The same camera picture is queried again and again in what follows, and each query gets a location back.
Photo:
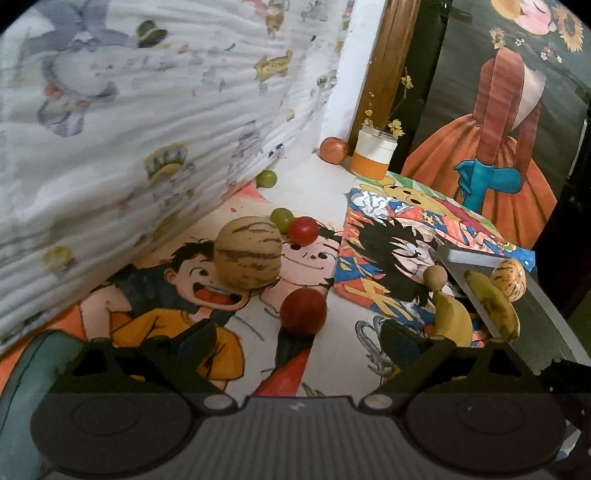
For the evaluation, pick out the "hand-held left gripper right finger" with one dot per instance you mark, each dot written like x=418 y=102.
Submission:
x=397 y=344

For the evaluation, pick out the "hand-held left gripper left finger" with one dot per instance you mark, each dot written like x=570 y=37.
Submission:
x=203 y=341

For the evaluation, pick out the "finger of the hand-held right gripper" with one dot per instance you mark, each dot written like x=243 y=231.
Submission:
x=568 y=378

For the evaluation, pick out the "metal tray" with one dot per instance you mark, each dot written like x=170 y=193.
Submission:
x=545 y=323

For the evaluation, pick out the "small brown round fruit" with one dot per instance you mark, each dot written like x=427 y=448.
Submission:
x=435 y=277

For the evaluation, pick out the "red cherry tomato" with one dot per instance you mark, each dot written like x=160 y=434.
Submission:
x=303 y=231

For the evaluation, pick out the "plain yellow banana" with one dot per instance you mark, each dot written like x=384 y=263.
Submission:
x=452 y=318

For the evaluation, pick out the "cartoon boy poster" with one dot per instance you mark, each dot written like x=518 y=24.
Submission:
x=138 y=318

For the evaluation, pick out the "colourful manga poster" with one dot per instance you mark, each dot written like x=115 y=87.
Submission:
x=392 y=258

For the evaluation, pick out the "large striped tan melon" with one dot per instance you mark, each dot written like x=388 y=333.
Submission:
x=248 y=254

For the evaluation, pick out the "red plum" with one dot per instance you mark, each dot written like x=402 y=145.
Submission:
x=302 y=311

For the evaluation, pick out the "spotted yellow banana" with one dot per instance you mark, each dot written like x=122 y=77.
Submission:
x=494 y=304

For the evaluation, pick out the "small striped tan melon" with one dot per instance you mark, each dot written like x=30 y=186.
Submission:
x=508 y=279

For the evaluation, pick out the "green grape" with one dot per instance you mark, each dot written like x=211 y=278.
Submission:
x=280 y=216
x=265 y=179

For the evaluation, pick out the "yellow bear poster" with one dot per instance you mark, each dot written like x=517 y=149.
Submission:
x=415 y=194

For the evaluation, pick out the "white and orange cup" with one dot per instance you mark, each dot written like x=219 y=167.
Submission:
x=371 y=159

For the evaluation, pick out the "orange round fruit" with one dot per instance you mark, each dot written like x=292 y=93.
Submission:
x=334 y=150

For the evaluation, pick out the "yellow flower sprig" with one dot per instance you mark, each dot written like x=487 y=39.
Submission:
x=395 y=127

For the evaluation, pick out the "white printed blanket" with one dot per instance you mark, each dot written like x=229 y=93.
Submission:
x=161 y=115

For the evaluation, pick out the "wall poster with orange dress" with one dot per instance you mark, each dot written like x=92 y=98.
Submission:
x=498 y=138

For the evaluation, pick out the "wooden door frame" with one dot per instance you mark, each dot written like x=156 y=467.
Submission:
x=388 y=55

